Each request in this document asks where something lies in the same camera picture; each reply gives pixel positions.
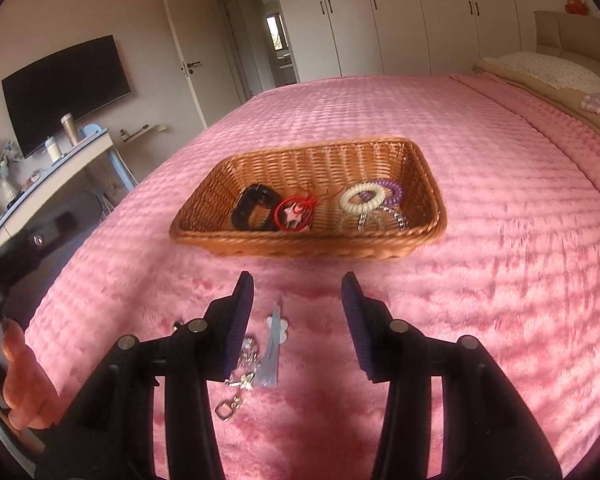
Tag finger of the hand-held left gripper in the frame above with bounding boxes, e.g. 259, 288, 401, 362
0, 207, 89, 283

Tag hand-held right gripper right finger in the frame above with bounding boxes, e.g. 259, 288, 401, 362
341, 271, 563, 480

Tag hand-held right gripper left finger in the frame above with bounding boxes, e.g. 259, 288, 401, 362
35, 270, 256, 480

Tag grey flower hair clip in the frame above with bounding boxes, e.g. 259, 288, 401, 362
254, 296, 291, 392

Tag clear bead bracelet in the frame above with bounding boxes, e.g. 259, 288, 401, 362
341, 207, 410, 234

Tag red string bracelet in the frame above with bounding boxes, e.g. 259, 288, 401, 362
274, 182, 332, 234

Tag cream coil hair tie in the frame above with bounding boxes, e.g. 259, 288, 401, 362
339, 183, 384, 215

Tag brown wicker basket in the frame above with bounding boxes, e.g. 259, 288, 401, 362
169, 137, 448, 261

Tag purple coil hair tie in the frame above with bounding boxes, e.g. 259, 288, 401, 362
359, 179, 406, 207

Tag person's left hand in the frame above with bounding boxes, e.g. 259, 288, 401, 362
0, 320, 64, 432

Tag flower vase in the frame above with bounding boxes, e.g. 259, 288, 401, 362
0, 136, 24, 212

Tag white curved desk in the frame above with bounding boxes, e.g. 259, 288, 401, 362
0, 132, 117, 257

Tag light blue chair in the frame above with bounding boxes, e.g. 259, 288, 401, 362
77, 124, 139, 194

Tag gold thermos flask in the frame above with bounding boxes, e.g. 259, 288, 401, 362
60, 113, 81, 145

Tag pink plush blanket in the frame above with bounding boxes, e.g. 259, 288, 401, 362
25, 74, 600, 480

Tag white room door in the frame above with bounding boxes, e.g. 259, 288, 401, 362
159, 0, 217, 132

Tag beige quilt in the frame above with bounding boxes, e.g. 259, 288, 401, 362
472, 57, 600, 162

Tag white wardrobe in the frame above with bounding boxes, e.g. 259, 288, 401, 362
267, 0, 546, 84

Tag white dotted pillow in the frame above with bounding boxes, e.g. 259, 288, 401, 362
495, 51, 600, 94

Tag beige bed headboard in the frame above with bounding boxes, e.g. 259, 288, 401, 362
532, 10, 600, 94

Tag black wall television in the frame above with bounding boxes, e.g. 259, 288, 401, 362
1, 35, 132, 160

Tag small wooden wall shelf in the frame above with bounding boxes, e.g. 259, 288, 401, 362
120, 122, 169, 144

